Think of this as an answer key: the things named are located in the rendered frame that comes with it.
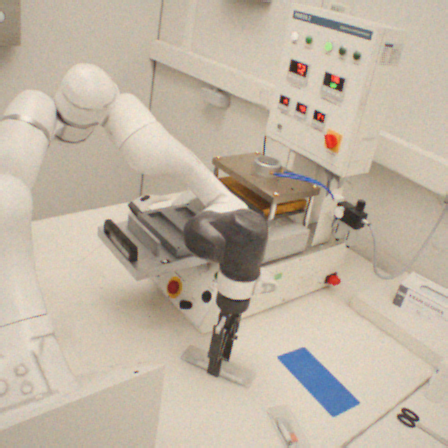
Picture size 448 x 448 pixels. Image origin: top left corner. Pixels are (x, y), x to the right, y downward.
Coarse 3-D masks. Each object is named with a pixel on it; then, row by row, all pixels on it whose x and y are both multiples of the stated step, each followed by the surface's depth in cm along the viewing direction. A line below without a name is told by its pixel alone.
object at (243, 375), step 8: (184, 352) 122; (192, 352) 123; (200, 352) 123; (192, 360) 120; (200, 360) 121; (208, 360) 121; (224, 360) 122; (224, 368) 119; (232, 368) 120; (240, 368) 120; (232, 376) 117; (240, 376) 118; (248, 376) 118; (248, 384) 116
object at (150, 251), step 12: (132, 216) 129; (120, 228) 130; (132, 228) 129; (144, 228) 124; (108, 240) 125; (132, 240) 126; (144, 240) 125; (156, 240) 120; (120, 252) 121; (144, 252) 122; (156, 252) 121; (168, 252) 124; (132, 264) 117; (144, 264) 118; (156, 264) 119; (168, 264) 120; (180, 264) 123; (192, 264) 125; (144, 276) 117
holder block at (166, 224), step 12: (144, 216) 133; (156, 216) 137; (168, 216) 135; (180, 216) 136; (192, 216) 140; (156, 228) 128; (168, 228) 132; (180, 228) 130; (168, 240) 124; (180, 240) 128; (180, 252) 122
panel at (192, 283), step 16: (176, 272) 143; (192, 272) 139; (208, 272) 135; (160, 288) 146; (192, 288) 138; (208, 288) 134; (176, 304) 140; (192, 304) 136; (208, 304) 133; (192, 320) 135
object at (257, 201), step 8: (224, 184) 145; (232, 184) 144; (240, 184) 145; (240, 192) 140; (248, 192) 141; (248, 200) 138; (256, 200) 137; (264, 200) 138; (296, 200) 142; (304, 200) 143; (264, 208) 134; (280, 208) 137; (288, 208) 140; (296, 208) 139; (264, 216) 135; (280, 216) 139
